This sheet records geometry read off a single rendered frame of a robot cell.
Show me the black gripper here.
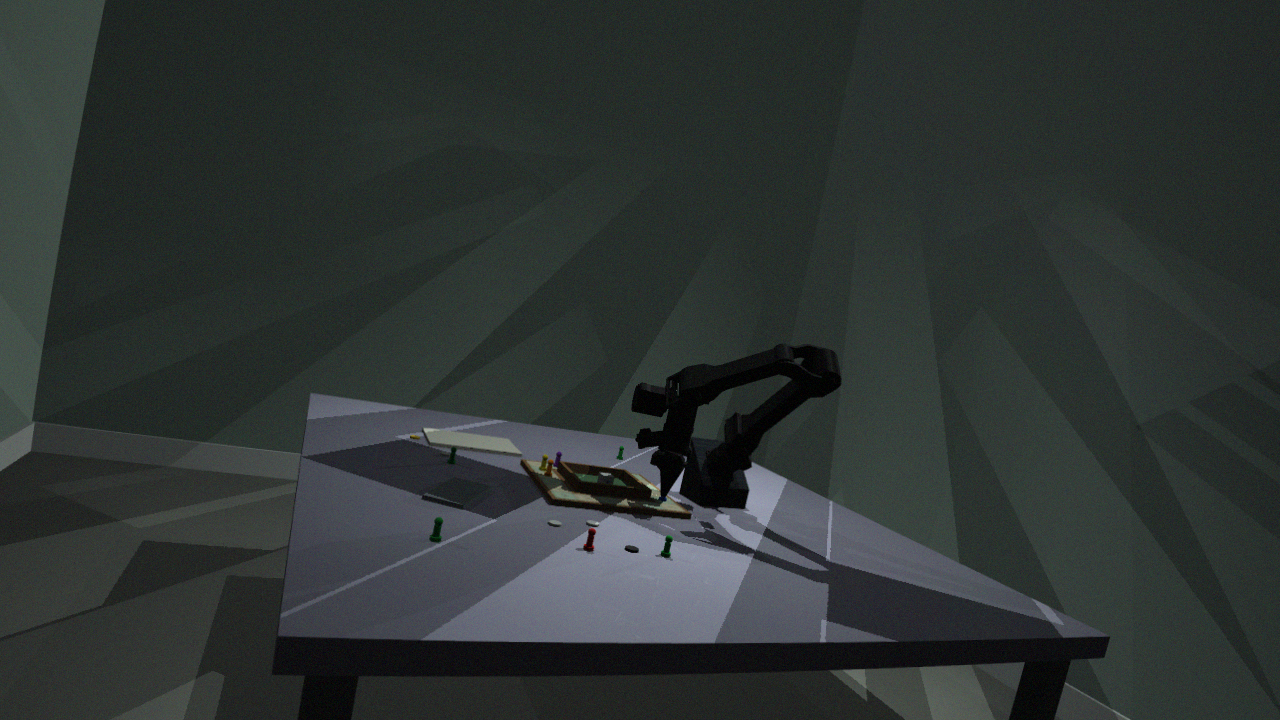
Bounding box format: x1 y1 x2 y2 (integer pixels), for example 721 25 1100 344
650 418 694 497

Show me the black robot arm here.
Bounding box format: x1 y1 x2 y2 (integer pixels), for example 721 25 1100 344
632 345 842 480

